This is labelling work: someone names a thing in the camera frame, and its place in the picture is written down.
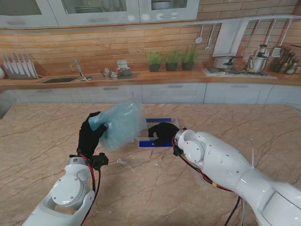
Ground red black right arm cable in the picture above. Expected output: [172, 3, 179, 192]
[171, 136, 243, 226]

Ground small clear plastic scrap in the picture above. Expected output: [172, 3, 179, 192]
[116, 159, 135, 172]

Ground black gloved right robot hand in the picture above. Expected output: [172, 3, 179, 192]
[148, 121, 181, 146]

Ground red black arm cable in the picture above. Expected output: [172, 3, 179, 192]
[171, 136, 243, 226]
[79, 153, 102, 226]

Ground clear bubble film sheet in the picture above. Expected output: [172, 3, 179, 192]
[88, 98, 148, 153]

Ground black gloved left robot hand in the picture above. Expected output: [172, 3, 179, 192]
[76, 112, 108, 157]

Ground clear plastic crate blue handles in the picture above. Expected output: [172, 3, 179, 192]
[134, 116, 181, 148]

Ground red black left arm cable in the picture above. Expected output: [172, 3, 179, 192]
[79, 153, 102, 226]

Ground printed kitchen backdrop banner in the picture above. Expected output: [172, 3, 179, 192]
[0, 0, 301, 105]

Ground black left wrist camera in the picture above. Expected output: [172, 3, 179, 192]
[92, 152, 109, 170]

